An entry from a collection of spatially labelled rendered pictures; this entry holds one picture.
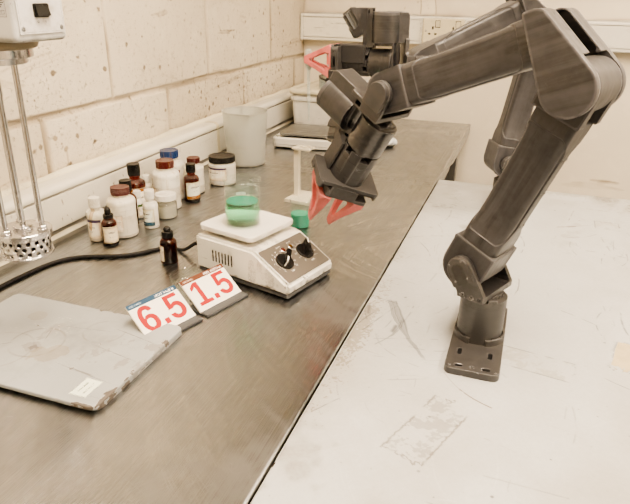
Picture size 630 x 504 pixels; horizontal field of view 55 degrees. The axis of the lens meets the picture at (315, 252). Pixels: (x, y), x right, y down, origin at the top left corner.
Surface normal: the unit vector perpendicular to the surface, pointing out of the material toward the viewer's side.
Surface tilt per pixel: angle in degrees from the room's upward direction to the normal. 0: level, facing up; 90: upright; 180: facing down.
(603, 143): 90
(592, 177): 90
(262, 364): 0
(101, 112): 90
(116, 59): 90
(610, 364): 0
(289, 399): 0
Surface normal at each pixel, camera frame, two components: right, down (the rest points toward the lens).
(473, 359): 0.01, -0.92
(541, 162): -0.67, 0.37
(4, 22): -0.33, 0.37
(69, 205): 0.94, 0.14
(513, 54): -0.80, 0.33
